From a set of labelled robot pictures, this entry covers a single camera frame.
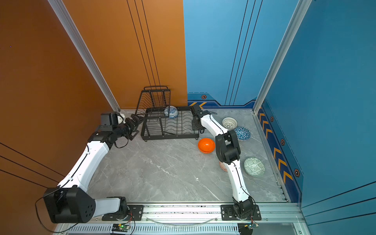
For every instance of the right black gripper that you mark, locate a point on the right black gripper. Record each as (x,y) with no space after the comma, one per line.
(193,127)

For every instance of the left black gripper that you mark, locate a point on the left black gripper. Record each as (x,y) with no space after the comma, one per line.
(132,126)

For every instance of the blue floral white bowl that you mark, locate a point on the blue floral white bowl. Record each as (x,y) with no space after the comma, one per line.
(171,112)

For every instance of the black wire dish rack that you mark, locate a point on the black wire dish rack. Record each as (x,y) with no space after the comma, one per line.
(156,126)

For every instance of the orange plastic bowl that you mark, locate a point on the orange plastic bowl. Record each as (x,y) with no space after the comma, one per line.
(206,145)

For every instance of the red geometric pattern bowl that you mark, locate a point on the red geometric pattern bowl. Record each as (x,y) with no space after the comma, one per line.
(222,166)

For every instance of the green geometric pattern bowl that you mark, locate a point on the green geometric pattern bowl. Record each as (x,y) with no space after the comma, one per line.
(254,167)

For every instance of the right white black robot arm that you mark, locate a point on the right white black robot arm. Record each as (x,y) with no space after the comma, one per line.
(228,152)

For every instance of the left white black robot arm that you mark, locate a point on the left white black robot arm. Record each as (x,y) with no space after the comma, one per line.
(69,201)

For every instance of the white lattice pattern bowl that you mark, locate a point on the white lattice pattern bowl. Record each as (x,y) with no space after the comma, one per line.
(229,123)

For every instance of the blue dotted pattern bowl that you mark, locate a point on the blue dotted pattern bowl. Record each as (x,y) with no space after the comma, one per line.
(243,134)

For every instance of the left green circuit board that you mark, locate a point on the left green circuit board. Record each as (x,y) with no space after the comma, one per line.
(120,228)

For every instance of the green circuit board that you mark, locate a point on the green circuit board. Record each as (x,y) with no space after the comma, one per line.
(120,228)
(247,228)

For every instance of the right green circuit board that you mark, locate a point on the right green circuit board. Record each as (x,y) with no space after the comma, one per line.
(247,228)

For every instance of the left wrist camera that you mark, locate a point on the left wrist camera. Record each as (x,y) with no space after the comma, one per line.
(111,119)

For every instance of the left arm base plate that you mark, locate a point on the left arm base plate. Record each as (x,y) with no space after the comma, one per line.
(132,212)

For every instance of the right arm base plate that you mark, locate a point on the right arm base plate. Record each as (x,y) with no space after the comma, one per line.
(229,213)

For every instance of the aluminium front rail frame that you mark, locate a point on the aluminium front rail frame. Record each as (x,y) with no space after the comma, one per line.
(197,219)

